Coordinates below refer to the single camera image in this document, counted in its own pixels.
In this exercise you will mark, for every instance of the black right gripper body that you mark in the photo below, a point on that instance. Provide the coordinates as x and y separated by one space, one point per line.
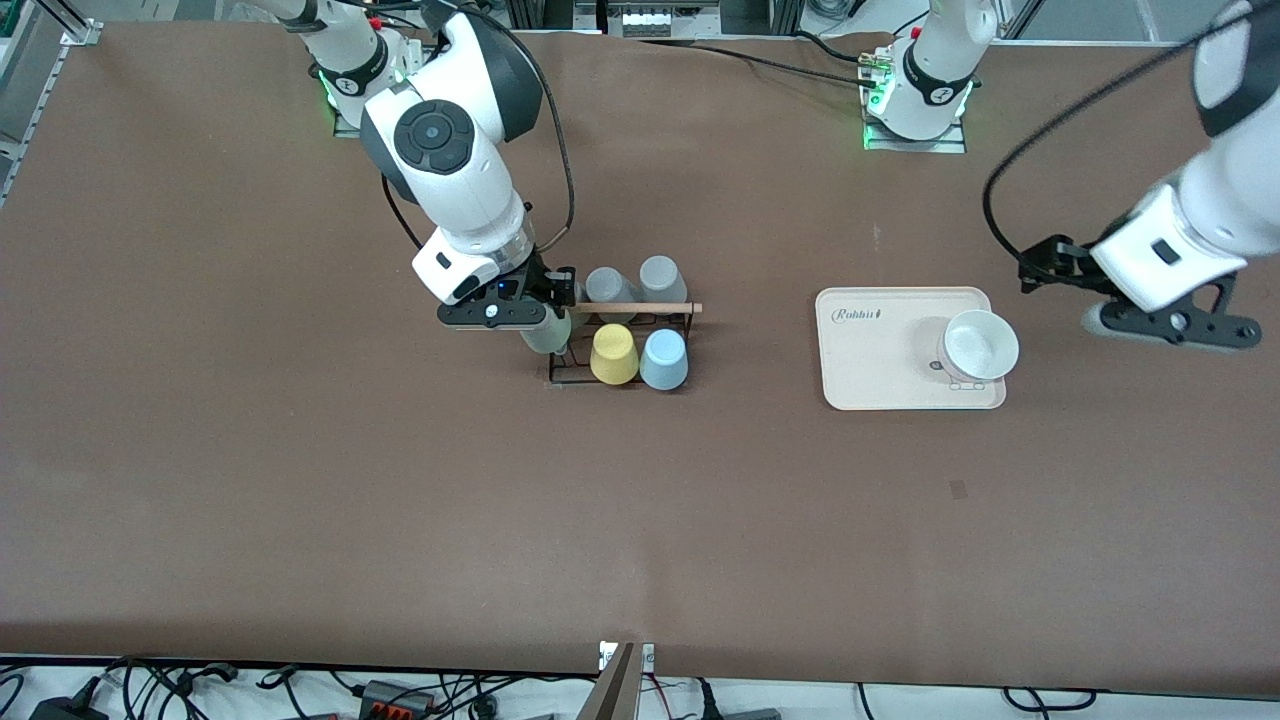
541 283

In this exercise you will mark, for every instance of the pale green cup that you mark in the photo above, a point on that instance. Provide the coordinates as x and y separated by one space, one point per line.
545 338

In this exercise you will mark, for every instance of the light blue cup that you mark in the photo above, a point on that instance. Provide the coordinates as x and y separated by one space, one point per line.
664 362

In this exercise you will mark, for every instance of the grey cup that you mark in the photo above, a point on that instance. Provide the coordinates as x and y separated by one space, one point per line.
606 286
661 277

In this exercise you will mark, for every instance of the yellow cup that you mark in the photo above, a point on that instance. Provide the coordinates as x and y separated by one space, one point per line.
614 356

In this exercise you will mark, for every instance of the white bowl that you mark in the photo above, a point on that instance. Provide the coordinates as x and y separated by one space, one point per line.
980 345

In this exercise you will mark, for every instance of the cream tray with Rabbit print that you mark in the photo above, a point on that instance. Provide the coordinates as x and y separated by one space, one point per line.
880 385

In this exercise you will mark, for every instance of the black box with orange connectors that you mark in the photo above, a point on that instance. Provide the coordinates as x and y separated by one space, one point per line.
397 698

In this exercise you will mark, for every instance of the black power adapter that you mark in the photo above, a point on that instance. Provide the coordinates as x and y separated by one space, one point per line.
65 708

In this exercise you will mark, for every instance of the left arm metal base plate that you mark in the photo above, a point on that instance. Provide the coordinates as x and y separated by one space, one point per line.
955 143

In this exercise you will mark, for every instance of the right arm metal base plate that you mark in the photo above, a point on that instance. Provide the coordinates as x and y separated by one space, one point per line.
345 125

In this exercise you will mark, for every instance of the white stand bracket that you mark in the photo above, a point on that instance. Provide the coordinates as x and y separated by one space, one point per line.
647 657

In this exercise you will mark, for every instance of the grey camera stand post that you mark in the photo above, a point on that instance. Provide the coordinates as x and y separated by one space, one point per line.
612 690

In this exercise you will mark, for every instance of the aluminium frame corner bracket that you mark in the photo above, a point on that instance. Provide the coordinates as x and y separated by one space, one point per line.
82 32

